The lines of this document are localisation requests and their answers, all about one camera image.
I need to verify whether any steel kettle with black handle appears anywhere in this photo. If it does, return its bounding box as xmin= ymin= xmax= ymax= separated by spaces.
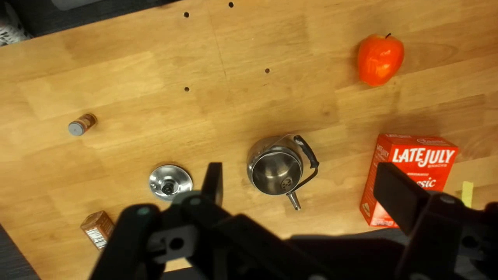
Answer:
xmin=247 ymin=134 xmax=320 ymax=211

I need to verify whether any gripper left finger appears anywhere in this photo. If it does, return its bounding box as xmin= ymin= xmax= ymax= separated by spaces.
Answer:
xmin=89 ymin=162 xmax=312 ymax=280

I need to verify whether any small brown carton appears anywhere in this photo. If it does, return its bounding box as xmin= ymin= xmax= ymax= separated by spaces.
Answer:
xmin=80 ymin=210 xmax=116 ymax=250

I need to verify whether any steel kettle lid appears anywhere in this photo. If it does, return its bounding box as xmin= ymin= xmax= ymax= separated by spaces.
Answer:
xmin=149 ymin=164 xmax=193 ymax=202

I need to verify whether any yellow sticky tape piece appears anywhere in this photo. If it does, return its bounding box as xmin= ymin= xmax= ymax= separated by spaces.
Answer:
xmin=461 ymin=181 xmax=474 ymax=208

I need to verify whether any small brown spice jar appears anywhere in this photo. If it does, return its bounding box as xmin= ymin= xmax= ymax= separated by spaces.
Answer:
xmin=68 ymin=113 xmax=97 ymax=137

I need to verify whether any red cracker box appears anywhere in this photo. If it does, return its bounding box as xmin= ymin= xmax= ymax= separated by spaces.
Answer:
xmin=359 ymin=134 xmax=459 ymax=228

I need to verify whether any red bell pepper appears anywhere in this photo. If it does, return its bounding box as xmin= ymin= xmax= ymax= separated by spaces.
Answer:
xmin=357 ymin=33 xmax=405 ymax=87

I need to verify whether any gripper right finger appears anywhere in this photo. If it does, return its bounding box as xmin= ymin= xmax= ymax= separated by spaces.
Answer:
xmin=373 ymin=162 xmax=498 ymax=280

